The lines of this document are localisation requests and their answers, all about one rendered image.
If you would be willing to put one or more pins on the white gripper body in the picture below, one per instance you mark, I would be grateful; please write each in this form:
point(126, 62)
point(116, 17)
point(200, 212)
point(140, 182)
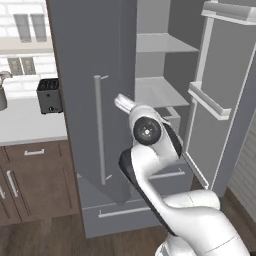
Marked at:
point(124, 102)

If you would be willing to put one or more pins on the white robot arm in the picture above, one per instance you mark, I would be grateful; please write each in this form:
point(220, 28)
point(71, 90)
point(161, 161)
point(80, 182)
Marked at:
point(196, 226)

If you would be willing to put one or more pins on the white fridge door shelf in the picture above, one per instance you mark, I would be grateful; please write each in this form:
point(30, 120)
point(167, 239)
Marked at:
point(208, 100)
point(230, 11)

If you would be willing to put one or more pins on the grey fridge drawer front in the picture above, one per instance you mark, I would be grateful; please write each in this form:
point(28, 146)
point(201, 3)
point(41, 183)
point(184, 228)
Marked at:
point(110, 227)
point(175, 186)

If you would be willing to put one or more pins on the grey fridge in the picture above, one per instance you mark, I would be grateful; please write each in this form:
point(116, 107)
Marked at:
point(151, 20)

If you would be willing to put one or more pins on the black toaster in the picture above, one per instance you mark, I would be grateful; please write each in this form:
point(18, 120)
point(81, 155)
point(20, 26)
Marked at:
point(49, 96)

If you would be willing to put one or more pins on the brown cupboard door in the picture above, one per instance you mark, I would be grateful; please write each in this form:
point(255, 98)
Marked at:
point(5, 210)
point(43, 190)

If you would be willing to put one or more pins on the glass fridge shelf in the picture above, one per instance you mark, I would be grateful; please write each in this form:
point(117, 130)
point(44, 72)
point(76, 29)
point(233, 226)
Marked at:
point(156, 91)
point(160, 43)

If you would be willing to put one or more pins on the grey fridge door with shelves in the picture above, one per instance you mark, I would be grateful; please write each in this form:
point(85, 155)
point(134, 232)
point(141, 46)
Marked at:
point(230, 66)

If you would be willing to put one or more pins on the brown drawer front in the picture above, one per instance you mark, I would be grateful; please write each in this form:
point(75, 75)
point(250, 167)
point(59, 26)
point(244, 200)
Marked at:
point(50, 151)

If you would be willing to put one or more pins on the grey wall outlet plate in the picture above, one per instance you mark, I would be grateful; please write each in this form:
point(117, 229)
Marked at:
point(15, 66)
point(22, 27)
point(28, 65)
point(38, 27)

